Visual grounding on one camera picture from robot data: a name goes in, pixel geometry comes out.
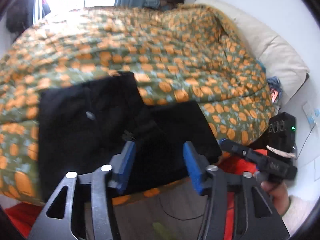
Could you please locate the white sleeve forearm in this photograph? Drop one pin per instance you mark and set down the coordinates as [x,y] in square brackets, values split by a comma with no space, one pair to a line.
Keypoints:
[297,213]

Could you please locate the green orange patterned bedspread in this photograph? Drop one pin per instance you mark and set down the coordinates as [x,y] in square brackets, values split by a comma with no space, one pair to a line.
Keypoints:
[194,52]

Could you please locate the dark bag by window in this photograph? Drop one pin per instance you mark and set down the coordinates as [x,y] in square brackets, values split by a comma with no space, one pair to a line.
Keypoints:
[19,18]

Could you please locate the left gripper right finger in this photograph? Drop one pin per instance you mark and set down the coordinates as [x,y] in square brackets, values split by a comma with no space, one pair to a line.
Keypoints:
[234,202]

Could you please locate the person's right hand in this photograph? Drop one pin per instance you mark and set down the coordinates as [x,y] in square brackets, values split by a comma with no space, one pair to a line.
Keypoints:
[277,191]

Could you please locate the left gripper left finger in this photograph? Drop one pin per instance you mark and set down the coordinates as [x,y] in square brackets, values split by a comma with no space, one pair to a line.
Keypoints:
[61,216]

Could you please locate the black pants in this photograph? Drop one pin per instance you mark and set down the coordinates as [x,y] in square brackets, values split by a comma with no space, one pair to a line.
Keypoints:
[83,126]

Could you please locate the red blanket under bedspread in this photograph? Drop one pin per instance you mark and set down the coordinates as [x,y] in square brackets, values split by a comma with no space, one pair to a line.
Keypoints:
[173,214]

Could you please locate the cream pillow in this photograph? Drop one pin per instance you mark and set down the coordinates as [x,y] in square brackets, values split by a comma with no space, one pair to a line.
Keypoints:
[278,57]

